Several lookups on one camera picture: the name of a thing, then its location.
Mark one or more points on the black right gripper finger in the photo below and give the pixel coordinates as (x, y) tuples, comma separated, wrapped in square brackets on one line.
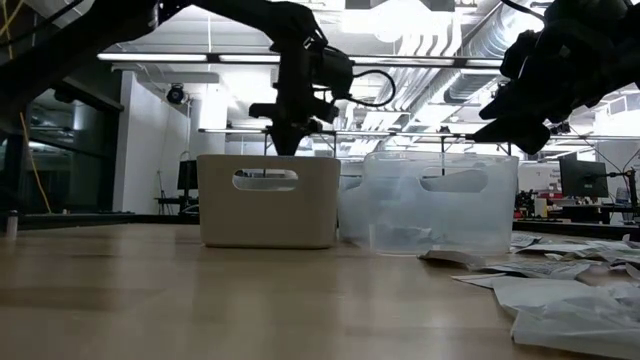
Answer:
[(505, 107), (520, 134)]

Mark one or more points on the black printed white packet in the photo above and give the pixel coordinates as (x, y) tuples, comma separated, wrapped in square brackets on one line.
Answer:
[(545, 270), (405, 234)]

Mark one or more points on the black framed table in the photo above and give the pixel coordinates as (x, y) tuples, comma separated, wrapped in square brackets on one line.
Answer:
[(450, 136), (325, 133)]

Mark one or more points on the grey plastic bin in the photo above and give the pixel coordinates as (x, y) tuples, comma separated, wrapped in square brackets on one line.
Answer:
[(270, 215)]

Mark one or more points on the white cup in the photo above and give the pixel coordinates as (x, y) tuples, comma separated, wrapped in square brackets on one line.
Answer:
[(541, 206)]

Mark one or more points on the black computer monitor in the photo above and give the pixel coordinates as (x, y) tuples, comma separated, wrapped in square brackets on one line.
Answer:
[(582, 177), (188, 175)]

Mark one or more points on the clear plastic bin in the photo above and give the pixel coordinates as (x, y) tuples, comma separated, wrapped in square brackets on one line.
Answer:
[(450, 215)]

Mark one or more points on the pale blue container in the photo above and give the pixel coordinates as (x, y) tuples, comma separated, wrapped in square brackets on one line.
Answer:
[(621, 196)]

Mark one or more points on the dark office desk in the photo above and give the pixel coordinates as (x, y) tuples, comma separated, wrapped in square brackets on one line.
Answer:
[(175, 200)]

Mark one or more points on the long white paper packet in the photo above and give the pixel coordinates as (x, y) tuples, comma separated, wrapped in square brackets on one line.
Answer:
[(545, 295)]

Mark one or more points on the small white crumpled packet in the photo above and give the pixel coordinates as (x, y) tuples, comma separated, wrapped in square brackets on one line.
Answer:
[(585, 330)]

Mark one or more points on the black hanging camera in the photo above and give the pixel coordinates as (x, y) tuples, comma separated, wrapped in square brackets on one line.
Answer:
[(560, 129), (175, 95)]

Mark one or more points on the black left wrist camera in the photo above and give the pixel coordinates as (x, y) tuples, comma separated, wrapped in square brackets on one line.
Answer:
[(332, 70)]

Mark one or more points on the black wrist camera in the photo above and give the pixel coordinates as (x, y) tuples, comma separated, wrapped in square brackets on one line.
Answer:
[(332, 70), (517, 55)]

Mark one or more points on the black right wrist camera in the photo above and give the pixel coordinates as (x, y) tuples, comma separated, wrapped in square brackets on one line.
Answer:
[(517, 55)]

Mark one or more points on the silver ventilation duct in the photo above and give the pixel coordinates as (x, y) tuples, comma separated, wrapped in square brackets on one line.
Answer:
[(475, 50)]

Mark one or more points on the black overhead frame bar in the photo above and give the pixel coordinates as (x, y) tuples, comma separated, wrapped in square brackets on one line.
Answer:
[(212, 58)]

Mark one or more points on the small white post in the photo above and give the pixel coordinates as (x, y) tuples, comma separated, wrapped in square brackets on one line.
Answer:
[(12, 225)]

